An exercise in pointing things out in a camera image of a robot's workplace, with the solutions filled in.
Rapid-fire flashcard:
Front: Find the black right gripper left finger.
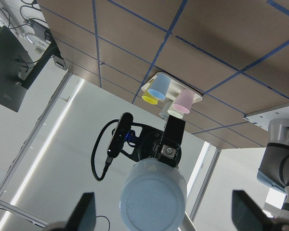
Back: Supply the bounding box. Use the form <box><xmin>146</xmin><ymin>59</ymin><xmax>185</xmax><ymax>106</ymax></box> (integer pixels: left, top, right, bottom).
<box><xmin>66</xmin><ymin>192</ymin><xmax>96</xmax><ymax>230</ymax></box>

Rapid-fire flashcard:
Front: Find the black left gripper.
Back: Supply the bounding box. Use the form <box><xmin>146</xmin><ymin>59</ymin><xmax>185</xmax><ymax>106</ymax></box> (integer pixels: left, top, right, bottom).
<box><xmin>125</xmin><ymin>115</ymin><xmax>185</xmax><ymax>168</ymax></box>

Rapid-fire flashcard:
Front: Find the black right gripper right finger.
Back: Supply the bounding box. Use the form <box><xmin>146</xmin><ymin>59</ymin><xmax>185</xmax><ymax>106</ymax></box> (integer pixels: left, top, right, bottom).
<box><xmin>232</xmin><ymin>190</ymin><xmax>279</xmax><ymax>231</ymax></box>

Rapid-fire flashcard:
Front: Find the light blue plastic cup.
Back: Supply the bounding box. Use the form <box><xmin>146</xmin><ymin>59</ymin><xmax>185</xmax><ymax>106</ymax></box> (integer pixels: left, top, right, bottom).
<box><xmin>119</xmin><ymin>158</ymin><xmax>187</xmax><ymax>231</ymax></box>

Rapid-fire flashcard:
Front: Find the cream white plastic cup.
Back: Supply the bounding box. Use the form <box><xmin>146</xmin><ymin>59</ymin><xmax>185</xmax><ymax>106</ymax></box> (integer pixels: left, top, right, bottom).
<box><xmin>168</xmin><ymin>110</ymin><xmax>184</xmax><ymax>119</ymax></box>

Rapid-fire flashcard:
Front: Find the grey plastic cup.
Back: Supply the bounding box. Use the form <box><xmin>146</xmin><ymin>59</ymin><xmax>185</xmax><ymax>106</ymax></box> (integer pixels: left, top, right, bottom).
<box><xmin>159</xmin><ymin>100</ymin><xmax>173</xmax><ymax>119</ymax></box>

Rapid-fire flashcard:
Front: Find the pink plastic cup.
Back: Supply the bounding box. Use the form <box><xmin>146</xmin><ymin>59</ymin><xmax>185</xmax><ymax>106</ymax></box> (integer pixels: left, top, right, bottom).
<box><xmin>172</xmin><ymin>89</ymin><xmax>195</xmax><ymax>114</ymax></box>

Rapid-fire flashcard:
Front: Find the yellow plastic cup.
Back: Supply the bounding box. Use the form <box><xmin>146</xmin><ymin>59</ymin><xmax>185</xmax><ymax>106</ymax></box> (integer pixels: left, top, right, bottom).
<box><xmin>142</xmin><ymin>90</ymin><xmax>158</xmax><ymax>105</ymax></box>

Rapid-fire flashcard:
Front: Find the cream plastic tray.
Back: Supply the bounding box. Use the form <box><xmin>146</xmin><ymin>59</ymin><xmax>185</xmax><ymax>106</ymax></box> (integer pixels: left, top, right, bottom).
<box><xmin>141</xmin><ymin>72</ymin><xmax>202</xmax><ymax>103</ymax></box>

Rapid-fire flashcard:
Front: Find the black monitor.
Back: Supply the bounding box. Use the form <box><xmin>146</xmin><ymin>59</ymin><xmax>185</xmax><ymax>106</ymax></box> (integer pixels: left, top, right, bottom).
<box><xmin>0</xmin><ymin>26</ymin><xmax>60</xmax><ymax>112</ymax></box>

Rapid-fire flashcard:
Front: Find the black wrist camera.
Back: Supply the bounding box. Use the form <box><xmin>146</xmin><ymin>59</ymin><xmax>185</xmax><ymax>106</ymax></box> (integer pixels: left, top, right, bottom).
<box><xmin>107</xmin><ymin>112</ymin><xmax>133</xmax><ymax>158</ymax></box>

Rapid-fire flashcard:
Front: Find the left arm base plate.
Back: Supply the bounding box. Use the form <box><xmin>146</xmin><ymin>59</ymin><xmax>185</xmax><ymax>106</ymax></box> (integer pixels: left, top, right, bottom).
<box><xmin>244</xmin><ymin>103</ymin><xmax>289</xmax><ymax>131</ymax></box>

